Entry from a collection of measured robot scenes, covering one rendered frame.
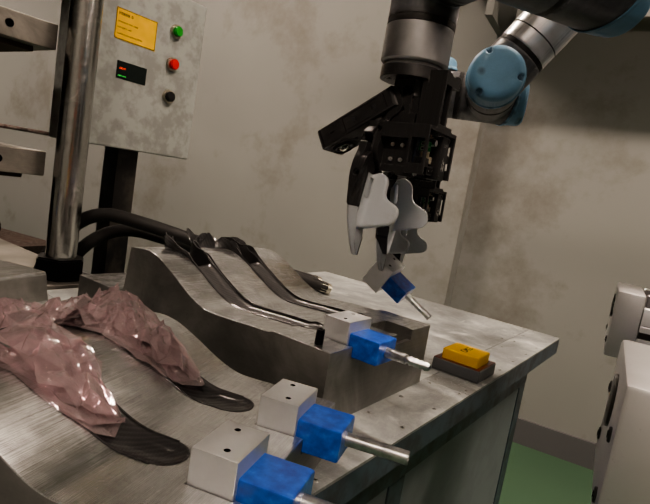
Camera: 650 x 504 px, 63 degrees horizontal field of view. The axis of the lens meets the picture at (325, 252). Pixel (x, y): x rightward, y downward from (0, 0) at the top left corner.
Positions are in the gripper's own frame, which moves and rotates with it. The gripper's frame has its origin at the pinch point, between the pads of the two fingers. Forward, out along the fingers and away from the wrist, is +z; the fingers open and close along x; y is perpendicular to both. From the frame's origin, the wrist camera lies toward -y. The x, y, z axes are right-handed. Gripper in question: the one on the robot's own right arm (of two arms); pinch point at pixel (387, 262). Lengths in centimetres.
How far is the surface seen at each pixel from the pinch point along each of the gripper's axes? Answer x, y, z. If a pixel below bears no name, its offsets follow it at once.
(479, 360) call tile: 0.3, 19.4, 11.8
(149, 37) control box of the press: -3, -72, -39
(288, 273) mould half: -12.6, -11.6, 4.2
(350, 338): -31.3, 13.8, 5.2
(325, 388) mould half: -35.8, 14.4, 10.1
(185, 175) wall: 150, -238, -2
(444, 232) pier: 161, -58, 2
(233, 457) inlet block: -58, 22, 7
